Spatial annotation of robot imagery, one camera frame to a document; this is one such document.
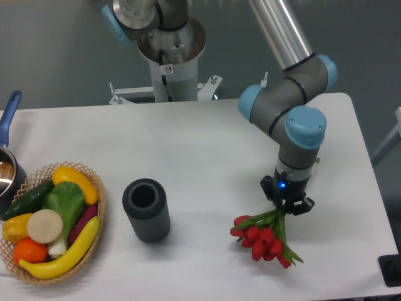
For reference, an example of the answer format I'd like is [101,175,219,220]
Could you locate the orange fruit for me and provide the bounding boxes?
[13,238,48,266]

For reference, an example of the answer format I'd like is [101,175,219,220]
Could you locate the blue handled saucepan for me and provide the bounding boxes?
[1,90,26,214]

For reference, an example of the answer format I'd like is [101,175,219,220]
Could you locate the green bok choy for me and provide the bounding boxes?
[41,182,85,258]

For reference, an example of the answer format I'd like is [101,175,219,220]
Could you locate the white frame at right edge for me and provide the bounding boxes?
[371,107,400,167]

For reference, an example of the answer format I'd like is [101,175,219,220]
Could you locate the yellow banana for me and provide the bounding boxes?
[19,216,100,280]

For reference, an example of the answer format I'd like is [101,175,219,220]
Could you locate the yellow squash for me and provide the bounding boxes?
[52,166,99,205]

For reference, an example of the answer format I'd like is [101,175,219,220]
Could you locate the red tulip bouquet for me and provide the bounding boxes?
[230,156,321,269]

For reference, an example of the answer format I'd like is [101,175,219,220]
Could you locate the beige round disc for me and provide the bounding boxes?
[27,209,63,244]

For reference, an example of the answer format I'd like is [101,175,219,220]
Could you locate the woven wicker basket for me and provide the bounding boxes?
[1,162,105,285]

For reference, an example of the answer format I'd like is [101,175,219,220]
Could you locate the yellow bell pepper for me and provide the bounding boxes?
[2,213,33,245]

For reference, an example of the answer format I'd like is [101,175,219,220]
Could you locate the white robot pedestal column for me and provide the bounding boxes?
[137,17,206,103]

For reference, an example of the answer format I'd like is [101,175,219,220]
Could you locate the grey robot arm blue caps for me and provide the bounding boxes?
[102,1,338,215]

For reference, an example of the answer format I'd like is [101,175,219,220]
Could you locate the green cucumber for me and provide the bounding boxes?
[1,180,55,221]

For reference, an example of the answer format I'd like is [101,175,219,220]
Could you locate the black box at table edge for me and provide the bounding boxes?
[378,254,400,287]

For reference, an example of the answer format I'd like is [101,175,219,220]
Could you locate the dark grey ribbed vase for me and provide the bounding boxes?
[122,178,170,243]

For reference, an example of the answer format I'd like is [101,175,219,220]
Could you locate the purple sweet potato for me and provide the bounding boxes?
[68,204,98,246]

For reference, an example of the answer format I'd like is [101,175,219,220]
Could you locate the white metal base frame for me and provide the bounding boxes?
[108,71,269,105]

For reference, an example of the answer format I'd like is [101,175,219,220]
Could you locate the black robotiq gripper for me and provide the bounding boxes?
[260,170,315,216]

